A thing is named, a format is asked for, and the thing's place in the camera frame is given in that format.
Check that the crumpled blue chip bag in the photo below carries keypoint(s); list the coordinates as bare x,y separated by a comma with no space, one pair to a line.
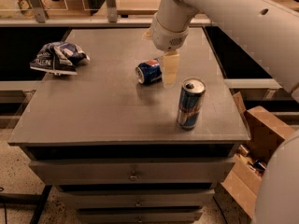
59,58

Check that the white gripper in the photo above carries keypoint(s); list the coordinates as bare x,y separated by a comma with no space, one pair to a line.
166,36

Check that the grey metal shelf post left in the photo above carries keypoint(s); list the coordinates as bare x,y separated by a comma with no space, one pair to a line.
39,12

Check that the red bull can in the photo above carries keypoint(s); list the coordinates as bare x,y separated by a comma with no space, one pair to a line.
191,98

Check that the grey drawer cabinet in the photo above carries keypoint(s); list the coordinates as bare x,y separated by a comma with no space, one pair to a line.
113,147

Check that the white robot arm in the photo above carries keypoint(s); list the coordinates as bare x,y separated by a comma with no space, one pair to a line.
269,34

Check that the blue pepsi can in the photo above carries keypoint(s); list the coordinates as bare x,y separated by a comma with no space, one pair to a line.
148,72

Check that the grey metal shelf post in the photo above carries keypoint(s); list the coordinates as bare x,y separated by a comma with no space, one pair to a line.
112,13
39,12

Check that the grey metal shelf post middle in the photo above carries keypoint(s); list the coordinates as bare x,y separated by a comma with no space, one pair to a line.
112,13

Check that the open cardboard box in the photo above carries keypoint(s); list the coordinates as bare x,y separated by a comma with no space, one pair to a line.
267,133

